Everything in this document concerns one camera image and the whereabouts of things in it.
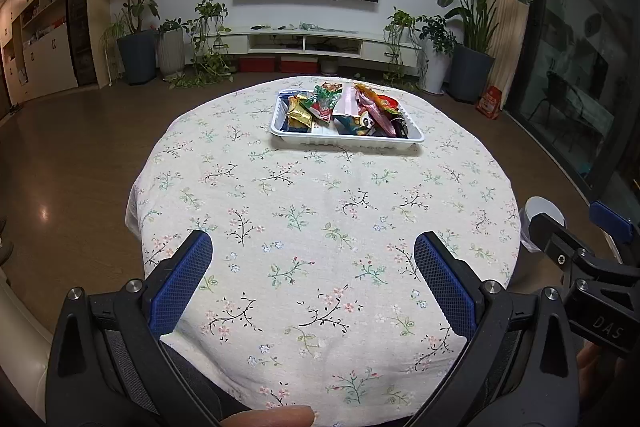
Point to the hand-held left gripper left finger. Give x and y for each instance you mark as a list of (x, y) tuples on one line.
[(182, 288)]

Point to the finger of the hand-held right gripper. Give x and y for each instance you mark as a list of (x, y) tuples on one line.
[(612, 218), (557, 239)]

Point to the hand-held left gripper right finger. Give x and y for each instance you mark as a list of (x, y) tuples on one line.
[(445, 289)]

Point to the white plastic tray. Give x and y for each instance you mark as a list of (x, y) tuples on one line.
[(345, 143)]

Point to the blue yellow chip bag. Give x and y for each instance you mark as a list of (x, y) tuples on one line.
[(362, 124)]

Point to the red chip bag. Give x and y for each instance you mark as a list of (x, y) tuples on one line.
[(387, 104)]

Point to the pink snack packet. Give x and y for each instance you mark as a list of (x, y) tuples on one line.
[(369, 98)]

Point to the gold foil packet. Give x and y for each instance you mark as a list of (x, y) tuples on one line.
[(299, 114)]

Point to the pale pink sachet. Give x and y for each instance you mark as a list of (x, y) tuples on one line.
[(347, 104)]

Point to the green red snack packet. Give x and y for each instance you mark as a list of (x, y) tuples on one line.
[(324, 99)]

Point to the person's right hand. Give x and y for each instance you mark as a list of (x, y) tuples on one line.
[(597, 377)]

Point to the person's left hand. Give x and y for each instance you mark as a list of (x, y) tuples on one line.
[(275, 418)]

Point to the dark chair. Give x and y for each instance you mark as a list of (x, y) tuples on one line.
[(565, 102)]

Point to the red paper bag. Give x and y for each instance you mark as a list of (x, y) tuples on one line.
[(489, 103)]

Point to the large-leaf plant in dark pot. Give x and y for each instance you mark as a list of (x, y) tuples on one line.
[(470, 72)]

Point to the glass sliding door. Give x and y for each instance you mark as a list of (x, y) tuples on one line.
[(575, 32)]

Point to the bushy plant in white pot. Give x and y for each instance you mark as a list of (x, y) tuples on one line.
[(436, 67)]

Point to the beige curtain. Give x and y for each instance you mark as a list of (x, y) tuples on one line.
[(512, 17)]

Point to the red storage box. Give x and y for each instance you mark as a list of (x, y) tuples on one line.
[(299, 64), (257, 64)]

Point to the small plant in ribbed pot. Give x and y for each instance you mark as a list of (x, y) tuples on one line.
[(171, 52)]

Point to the tall plant in dark pot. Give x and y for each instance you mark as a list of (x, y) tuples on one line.
[(137, 52)]

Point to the trailing vine plant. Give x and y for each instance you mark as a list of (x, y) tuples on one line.
[(207, 47), (399, 37)]

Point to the small white pot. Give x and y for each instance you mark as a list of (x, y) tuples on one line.
[(329, 67)]

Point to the white low television cabinet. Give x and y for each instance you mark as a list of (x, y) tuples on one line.
[(320, 41)]

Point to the pale blue item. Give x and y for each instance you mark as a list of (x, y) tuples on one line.
[(307, 26)]

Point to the built-in wall cabinet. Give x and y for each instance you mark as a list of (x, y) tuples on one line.
[(40, 42)]

